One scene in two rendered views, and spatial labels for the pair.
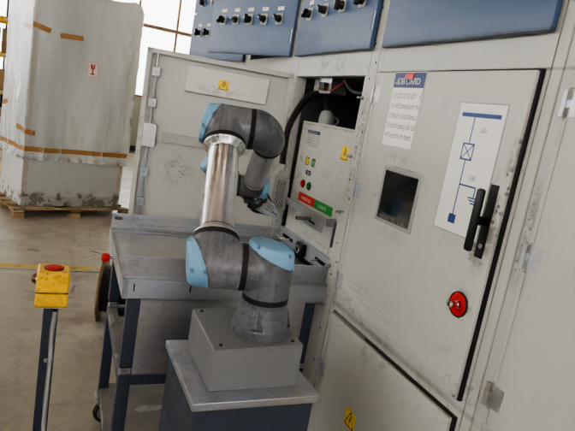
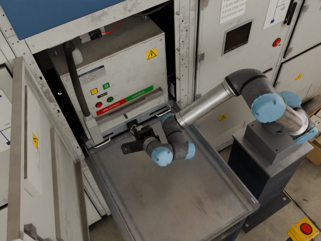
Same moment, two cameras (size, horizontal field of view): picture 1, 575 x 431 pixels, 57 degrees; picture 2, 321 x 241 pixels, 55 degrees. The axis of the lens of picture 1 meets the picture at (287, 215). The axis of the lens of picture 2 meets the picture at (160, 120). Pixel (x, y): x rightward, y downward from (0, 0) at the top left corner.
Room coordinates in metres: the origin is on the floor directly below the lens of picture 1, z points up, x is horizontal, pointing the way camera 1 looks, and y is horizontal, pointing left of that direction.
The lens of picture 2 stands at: (1.92, 0.92, 2.27)
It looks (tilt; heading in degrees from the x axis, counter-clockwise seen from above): 54 degrees down; 268
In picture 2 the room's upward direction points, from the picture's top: 6 degrees counter-clockwise
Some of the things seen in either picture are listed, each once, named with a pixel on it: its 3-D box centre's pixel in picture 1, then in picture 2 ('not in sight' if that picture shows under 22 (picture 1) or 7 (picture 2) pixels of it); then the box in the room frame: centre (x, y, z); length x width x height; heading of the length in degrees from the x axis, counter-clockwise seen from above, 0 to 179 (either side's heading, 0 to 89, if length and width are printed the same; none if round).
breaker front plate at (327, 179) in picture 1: (316, 187); (123, 92); (2.05, -0.09, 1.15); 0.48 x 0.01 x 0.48; 24
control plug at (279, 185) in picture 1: (279, 190); (92, 127); (2.21, 0.05, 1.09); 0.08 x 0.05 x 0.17; 114
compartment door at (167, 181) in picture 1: (211, 147); (54, 184); (2.33, 0.38, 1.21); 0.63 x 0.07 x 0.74; 98
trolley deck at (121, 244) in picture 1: (209, 262); (166, 182); (1.90, 0.26, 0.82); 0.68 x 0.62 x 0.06; 114
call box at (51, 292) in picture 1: (52, 285); (302, 232); (1.34, 0.59, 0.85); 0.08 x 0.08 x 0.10; 24
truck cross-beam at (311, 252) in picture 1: (308, 250); (129, 120); (2.06, -0.11, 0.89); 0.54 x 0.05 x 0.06; 24
